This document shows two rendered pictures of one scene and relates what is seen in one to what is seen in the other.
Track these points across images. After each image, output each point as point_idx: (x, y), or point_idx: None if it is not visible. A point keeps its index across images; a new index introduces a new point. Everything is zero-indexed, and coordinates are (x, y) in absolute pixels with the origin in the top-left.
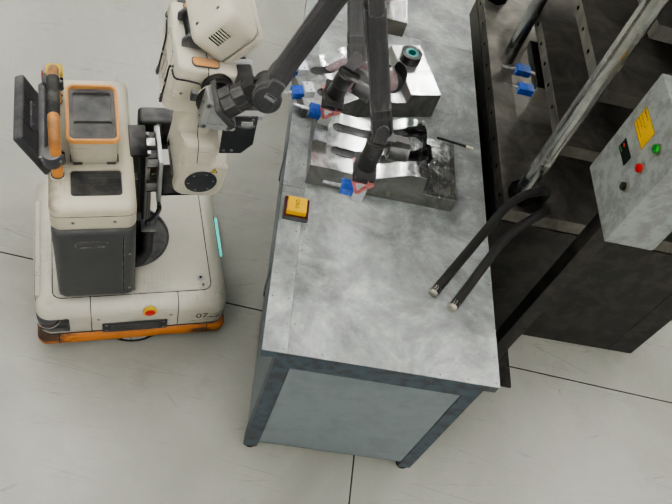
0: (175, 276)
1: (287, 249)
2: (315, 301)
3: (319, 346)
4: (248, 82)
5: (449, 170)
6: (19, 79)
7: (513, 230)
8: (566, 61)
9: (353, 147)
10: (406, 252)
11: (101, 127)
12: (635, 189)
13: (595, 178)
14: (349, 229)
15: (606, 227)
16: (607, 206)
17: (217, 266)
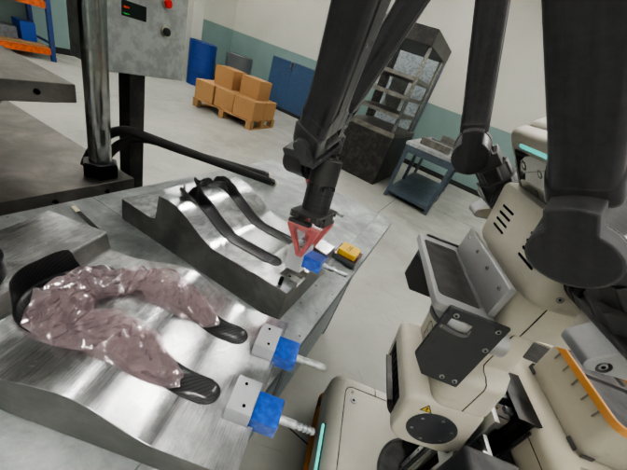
0: (375, 411)
1: (363, 242)
2: (354, 217)
3: (360, 207)
4: (499, 152)
5: (171, 191)
6: None
7: None
8: None
9: (271, 239)
10: (269, 202)
11: (585, 370)
12: (174, 21)
13: (124, 66)
14: None
15: (175, 73)
16: (161, 62)
17: (333, 407)
